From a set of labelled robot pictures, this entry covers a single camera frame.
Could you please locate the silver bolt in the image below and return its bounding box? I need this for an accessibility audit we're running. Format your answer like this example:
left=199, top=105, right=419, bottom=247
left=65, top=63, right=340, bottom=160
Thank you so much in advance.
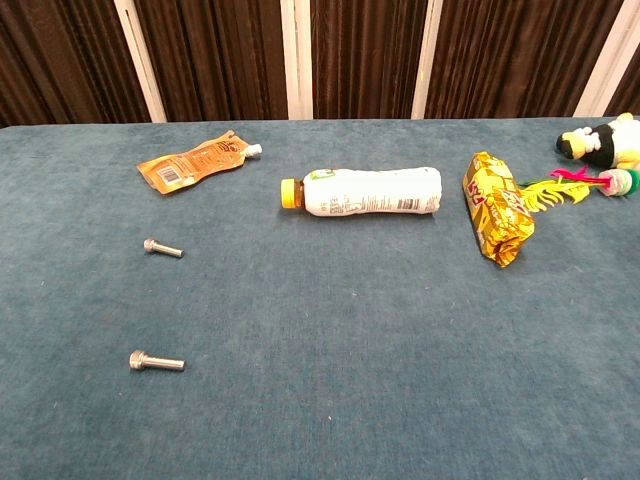
left=128, top=350, right=186, bottom=373
left=143, top=238, right=185, bottom=259

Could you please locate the white bottle yellow cap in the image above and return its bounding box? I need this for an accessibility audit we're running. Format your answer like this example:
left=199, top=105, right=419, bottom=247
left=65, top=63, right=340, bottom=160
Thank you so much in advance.
left=279, top=166, right=444, bottom=218

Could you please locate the blue felt table cover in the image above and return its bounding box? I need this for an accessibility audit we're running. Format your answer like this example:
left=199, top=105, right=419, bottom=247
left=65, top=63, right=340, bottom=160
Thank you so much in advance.
left=0, top=117, right=640, bottom=480

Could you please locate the orange spout pouch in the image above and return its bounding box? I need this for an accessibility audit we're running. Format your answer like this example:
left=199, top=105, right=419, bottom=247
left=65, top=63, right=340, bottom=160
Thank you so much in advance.
left=136, top=129, right=264, bottom=196

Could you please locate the yellow snack bag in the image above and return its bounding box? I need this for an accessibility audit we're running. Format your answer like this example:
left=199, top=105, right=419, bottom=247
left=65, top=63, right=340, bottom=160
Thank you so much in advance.
left=461, top=151, right=536, bottom=269

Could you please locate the dark brown curtain panel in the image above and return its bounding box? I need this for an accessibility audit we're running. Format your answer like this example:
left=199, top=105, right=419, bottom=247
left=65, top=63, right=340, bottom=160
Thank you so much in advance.
left=309, top=0, right=430, bottom=120
left=603, top=54, right=640, bottom=117
left=424, top=0, right=626, bottom=120
left=0, top=0, right=151, bottom=129
left=133, top=0, right=290, bottom=123

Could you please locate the colourful feather toy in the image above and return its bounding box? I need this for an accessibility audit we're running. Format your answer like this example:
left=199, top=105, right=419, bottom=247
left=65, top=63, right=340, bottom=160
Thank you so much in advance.
left=517, top=167, right=640, bottom=207

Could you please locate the black white yellow plush toy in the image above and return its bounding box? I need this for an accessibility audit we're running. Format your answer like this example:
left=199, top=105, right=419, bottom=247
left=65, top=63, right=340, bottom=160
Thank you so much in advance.
left=555, top=112, right=640, bottom=171

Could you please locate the white partition post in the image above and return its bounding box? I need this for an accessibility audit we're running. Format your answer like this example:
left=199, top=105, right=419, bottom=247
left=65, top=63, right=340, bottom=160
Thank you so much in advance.
left=573, top=0, right=640, bottom=118
left=278, top=0, right=314, bottom=121
left=410, top=0, right=445, bottom=120
left=112, top=0, right=168, bottom=124

